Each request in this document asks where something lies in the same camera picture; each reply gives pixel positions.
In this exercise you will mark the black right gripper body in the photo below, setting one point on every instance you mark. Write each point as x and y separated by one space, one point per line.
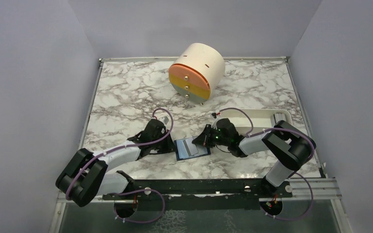
211 137

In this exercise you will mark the blue card holder wallet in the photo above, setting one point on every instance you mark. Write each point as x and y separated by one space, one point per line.
185 149

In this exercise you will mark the white rectangular plastic tray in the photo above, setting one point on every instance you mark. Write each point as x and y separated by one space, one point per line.
260 119

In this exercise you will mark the stack of white cards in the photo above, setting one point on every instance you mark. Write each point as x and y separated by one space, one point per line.
276 117

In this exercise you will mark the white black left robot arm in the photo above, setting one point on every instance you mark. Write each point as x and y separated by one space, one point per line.
87 173

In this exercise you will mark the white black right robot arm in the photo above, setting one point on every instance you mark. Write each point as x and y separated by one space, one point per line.
291 147

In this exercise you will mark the round beige drawer cabinet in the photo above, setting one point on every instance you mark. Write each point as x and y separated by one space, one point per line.
196 73

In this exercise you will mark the black metal base rail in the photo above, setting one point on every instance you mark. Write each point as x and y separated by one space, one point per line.
198 194

